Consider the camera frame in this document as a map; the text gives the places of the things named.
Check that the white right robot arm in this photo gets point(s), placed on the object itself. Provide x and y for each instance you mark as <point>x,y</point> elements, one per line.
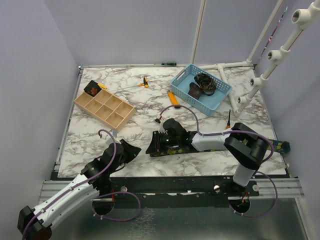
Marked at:
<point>247,146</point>

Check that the yellow black wire stripper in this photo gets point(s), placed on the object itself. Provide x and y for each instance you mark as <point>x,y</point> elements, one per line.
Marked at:
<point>145,83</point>

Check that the rolled dark orange-leaf tie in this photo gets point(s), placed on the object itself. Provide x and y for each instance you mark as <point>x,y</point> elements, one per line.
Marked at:
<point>92,88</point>

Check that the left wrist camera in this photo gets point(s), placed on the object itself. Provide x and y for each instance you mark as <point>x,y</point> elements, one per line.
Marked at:
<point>107,137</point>

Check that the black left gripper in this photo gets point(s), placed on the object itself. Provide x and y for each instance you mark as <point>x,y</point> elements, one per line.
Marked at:
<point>132,152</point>

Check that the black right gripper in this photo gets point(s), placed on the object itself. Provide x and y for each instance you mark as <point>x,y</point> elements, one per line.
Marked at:
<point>153,146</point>

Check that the blue yellow floral tie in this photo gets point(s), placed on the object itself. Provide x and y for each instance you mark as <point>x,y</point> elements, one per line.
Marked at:
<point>282,147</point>

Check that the wooden compartment tray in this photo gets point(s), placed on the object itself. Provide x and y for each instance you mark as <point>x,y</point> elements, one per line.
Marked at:
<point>107,108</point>

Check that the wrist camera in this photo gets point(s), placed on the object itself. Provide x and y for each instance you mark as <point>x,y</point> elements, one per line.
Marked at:
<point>162,130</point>
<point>107,137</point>

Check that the light blue plastic basket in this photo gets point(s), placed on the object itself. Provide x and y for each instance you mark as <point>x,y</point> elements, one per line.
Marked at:
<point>206,104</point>

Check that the folded dark patterned tie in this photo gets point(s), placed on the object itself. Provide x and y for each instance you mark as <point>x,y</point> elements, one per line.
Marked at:
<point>195,91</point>

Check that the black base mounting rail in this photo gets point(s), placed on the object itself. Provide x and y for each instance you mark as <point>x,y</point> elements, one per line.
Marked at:
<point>173,192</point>

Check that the yellow utility knife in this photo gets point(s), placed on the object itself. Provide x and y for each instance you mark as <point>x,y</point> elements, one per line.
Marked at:
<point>173,100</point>

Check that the green black marker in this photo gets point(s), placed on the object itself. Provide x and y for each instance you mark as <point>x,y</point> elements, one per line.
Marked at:
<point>169,64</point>

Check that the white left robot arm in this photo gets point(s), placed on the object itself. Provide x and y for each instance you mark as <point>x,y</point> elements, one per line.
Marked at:
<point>93,181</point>

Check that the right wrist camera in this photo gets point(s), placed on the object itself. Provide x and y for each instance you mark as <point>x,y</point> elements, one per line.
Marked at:
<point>162,130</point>

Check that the orange handled screwdriver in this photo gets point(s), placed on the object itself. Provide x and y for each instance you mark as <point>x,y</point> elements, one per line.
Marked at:
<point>228,125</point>

